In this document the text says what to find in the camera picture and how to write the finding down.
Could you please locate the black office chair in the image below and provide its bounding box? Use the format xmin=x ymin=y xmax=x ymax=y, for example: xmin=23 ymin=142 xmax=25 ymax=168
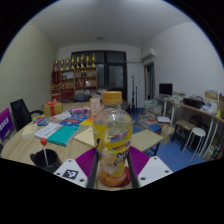
xmin=9 ymin=98 xmax=44 ymax=132

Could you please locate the brown wooden stool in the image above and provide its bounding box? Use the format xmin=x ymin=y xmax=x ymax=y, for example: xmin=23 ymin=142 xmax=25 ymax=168
xmin=174 ymin=119 xmax=196 ymax=143

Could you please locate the blue printed book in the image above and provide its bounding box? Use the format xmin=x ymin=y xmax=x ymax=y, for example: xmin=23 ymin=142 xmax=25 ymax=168
xmin=59 ymin=114 xmax=89 ymax=127

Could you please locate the white wall air conditioner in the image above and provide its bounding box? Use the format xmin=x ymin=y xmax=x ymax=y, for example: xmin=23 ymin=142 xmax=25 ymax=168
xmin=141 ymin=48 xmax=157 ymax=61

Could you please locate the yellow gift box, red ribbon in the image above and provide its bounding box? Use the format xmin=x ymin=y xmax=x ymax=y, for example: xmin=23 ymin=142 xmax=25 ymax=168
xmin=43 ymin=99 xmax=64 ymax=118

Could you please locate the pink packet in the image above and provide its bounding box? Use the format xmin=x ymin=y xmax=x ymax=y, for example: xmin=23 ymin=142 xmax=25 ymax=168
xmin=69 ymin=106 xmax=91 ymax=116

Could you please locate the red-balled stirring stick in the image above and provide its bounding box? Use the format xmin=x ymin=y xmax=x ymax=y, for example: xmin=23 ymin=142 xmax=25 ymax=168
xmin=40 ymin=137 xmax=50 ymax=167

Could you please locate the small upright cardboard box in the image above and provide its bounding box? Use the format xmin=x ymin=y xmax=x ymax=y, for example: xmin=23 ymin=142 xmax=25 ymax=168
xmin=89 ymin=97 xmax=102 ymax=117

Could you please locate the cluttered wooden side desk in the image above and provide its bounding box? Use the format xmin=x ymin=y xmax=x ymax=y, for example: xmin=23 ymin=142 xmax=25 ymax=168
xmin=156 ymin=89 xmax=224 ymax=161

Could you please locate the black framed glass door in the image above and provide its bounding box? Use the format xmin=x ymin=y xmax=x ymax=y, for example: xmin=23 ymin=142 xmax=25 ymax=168
xmin=70 ymin=50 xmax=128 ymax=101

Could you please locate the pale yellow notepad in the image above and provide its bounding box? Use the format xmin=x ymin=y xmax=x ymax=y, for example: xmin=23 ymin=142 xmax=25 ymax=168
xmin=21 ymin=123 xmax=38 ymax=138

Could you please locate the black tripod stand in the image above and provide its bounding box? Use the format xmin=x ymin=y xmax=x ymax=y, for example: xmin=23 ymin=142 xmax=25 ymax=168
xmin=130 ymin=75 xmax=138 ymax=107

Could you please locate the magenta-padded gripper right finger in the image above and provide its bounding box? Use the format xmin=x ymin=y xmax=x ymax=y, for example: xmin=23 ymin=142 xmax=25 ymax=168
xmin=126 ymin=145 xmax=174 ymax=189

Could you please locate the orange book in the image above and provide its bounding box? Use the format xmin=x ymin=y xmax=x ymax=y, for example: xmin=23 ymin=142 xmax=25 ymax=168
xmin=79 ymin=115 xmax=96 ymax=127

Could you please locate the teal book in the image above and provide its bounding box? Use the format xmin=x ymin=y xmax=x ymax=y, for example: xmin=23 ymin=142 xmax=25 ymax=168
xmin=46 ymin=124 xmax=81 ymax=147

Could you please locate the purple sign on stand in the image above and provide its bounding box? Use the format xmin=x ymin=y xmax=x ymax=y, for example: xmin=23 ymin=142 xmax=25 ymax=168
xmin=0 ymin=107 xmax=15 ymax=143

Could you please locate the white notebook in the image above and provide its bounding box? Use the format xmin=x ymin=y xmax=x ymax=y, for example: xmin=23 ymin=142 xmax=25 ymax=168
xmin=33 ymin=122 xmax=64 ymax=139

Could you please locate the yellow paper envelope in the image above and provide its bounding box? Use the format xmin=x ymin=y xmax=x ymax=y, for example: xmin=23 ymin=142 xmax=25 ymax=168
xmin=73 ymin=126 xmax=96 ymax=148

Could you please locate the black mug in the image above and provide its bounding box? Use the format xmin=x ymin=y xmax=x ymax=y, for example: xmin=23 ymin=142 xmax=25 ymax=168
xmin=29 ymin=148 xmax=63 ymax=174

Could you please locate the computer monitor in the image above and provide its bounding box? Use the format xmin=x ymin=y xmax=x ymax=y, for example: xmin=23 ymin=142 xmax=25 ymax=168
xmin=158 ymin=83 xmax=174 ymax=98

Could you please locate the wooden shelf unit with trophies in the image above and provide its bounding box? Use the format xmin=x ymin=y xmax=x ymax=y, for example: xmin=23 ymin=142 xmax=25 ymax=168
xmin=50 ymin=53 xmax=98 ymax=101

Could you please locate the yellow-labelled drink bottle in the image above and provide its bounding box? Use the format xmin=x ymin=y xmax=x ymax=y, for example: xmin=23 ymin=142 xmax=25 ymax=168
xmin=92 ymin=90 xmax=134 ymax=188

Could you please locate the white round stool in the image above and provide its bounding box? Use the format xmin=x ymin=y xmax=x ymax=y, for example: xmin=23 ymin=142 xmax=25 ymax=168
xmin=191 ymin=127 xmax=207 ymax=155

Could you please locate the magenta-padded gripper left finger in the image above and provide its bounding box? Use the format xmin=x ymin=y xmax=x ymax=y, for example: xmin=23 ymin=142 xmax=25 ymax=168
xmin=53 ymin=147 xmax=100 ymax=189

